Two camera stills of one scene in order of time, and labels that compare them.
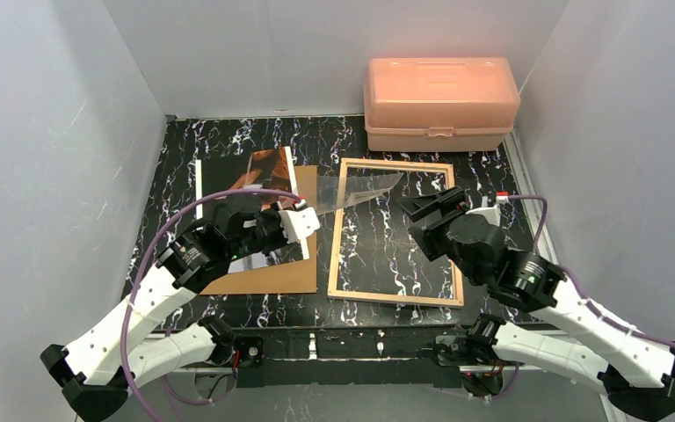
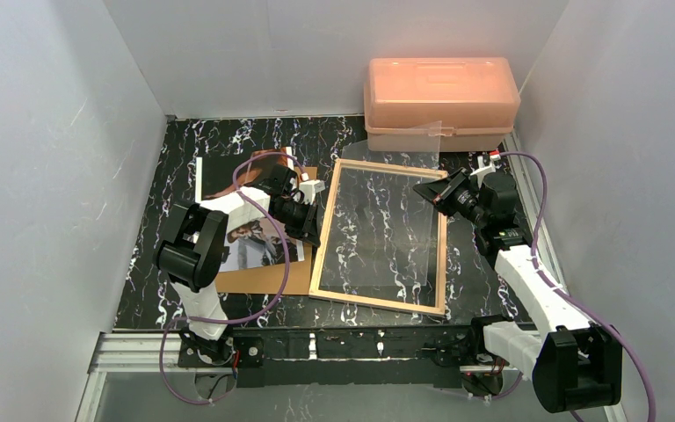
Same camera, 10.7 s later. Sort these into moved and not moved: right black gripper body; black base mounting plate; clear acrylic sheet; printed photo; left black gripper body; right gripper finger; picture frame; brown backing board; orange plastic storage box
Moved: right black gripper body; right gripper finger; left black gripper body; clear acrylic sheet; picture frame
Not moved: orange plastic storage box; black base mounting plate; printed photo; brown backing board
